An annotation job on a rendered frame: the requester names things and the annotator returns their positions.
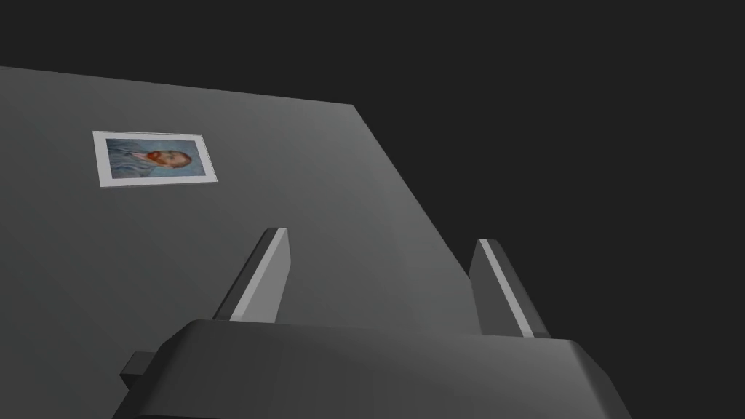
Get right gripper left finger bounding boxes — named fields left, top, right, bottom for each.
left=212, top=227, right=292, bottom=324

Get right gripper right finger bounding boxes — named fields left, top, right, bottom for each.
left=468, top=238, right=551, bottom=339

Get white framed portrait painting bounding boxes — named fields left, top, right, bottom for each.
left=92, top=130, right=219, bottom=189

